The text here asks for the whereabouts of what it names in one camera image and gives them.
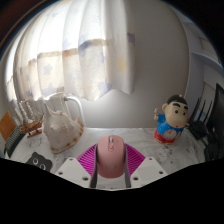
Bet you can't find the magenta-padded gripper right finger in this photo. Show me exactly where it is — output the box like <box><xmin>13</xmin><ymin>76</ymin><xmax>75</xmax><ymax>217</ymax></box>
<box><xmin>123</xmin><ymin>143</ymin><xmax>169</xmax><ymax>190</ymax></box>

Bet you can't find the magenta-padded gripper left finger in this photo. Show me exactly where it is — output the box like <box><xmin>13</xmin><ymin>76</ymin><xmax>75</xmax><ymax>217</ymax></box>
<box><xmin>54</xmin><ymin>143</ymin><xmax>99</xmax><ymax>190</ymax></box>

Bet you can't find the pink computer mouse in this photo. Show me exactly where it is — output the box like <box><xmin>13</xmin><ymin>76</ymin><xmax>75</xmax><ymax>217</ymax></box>
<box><xmin>96</xmin><ymin>134</ymin><xmax>127</xmax><ymax>179</ymax></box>

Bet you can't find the dark grey cat-shaped mouse pad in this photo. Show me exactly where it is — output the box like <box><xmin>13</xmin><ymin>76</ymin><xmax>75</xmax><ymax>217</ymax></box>
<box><xmin>25</xmin><ymin>151</ymin><xmax>54</xmax><ymax>172</ymax></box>

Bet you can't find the white cartoon-print tablecloth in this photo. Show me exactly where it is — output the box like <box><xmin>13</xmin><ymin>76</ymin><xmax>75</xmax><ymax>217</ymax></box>
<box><xmin>4</xmin><ymin>126</ymin><xmax>206</xmax><ymax>191</ymax></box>

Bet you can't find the large white conch shell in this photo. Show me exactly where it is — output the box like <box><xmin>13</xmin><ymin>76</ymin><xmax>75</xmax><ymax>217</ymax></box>
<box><xmin>42</xmin><ymin>103</ymin><xmax>85</xmax><ymax>154</ymax></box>

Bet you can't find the cartoon boy figurine clock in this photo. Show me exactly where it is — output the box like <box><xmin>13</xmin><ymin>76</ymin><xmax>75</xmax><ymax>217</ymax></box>
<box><xmin>153</xmin><ymin>94</ymin><xmax>190</xmax><ymax>145</ymax></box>

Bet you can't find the wooden model sailing ship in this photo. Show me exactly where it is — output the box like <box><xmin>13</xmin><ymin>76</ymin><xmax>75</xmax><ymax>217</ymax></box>
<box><xmin>13</xmin><ymin>99</ymin><xmax>45</xmax><ymax>139</ymax></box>

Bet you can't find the black router with antennas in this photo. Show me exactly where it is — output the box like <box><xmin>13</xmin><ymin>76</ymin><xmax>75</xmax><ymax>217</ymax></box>
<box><xmin>188</xmin><ymin>98</ymin><xmax>214</xmax><ymax>140</ymax></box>

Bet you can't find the black keyboard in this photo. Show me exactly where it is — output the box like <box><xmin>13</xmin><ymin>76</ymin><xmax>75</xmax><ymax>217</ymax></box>
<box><xmin>3</xmin><ymin>124</ymin><xmax>24</xmax><ymax>158</ymax></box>

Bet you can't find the white star-print curtain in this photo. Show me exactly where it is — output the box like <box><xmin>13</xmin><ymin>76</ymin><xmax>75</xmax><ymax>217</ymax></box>
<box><xmin>6</xmin><ymin>0</ymin><xmax>136</xmax><ymax>103</ymax></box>

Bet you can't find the white wall shelf unit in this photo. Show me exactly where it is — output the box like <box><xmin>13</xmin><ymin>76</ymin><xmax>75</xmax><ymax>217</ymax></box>
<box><xmin>181</xmin><ymin>19</ymin><xmax>224</xmax><ymax>78</ymax></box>

